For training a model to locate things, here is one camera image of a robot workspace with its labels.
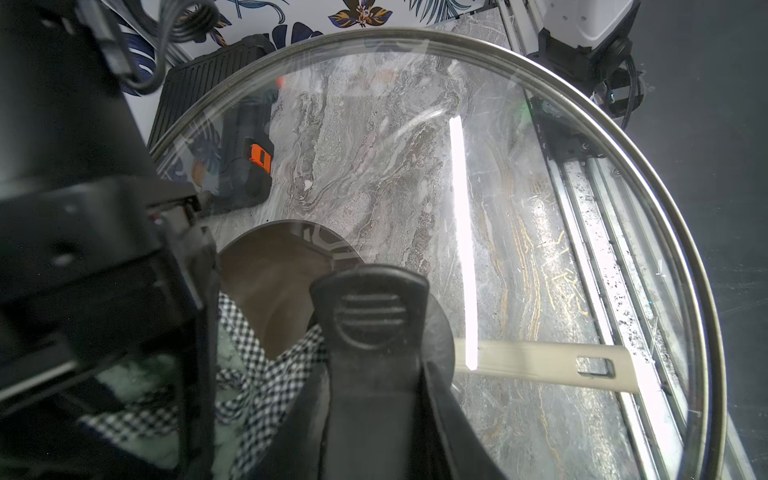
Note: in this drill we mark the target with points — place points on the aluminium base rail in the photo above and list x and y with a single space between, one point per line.
645 284

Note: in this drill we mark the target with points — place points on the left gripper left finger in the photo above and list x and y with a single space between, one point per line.
296 450

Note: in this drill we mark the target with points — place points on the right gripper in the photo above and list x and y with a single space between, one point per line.
93 275

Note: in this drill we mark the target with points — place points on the black tool case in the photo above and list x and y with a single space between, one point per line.
227 154

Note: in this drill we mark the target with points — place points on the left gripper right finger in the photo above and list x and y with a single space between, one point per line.
452 449

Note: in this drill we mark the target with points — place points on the glass pot lid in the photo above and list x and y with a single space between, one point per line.
419 148

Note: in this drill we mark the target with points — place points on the green fluffy cloth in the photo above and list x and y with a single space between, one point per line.
253 396

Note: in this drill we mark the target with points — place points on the frying pan with cream handle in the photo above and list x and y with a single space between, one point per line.
268 271

